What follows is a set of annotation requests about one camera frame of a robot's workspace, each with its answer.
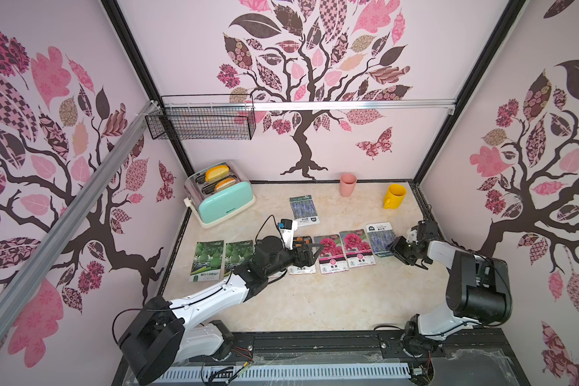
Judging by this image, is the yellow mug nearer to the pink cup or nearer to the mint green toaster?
the pink cup

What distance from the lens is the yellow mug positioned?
1.06 meters

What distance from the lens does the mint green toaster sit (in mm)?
941

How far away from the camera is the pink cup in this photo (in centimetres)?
110
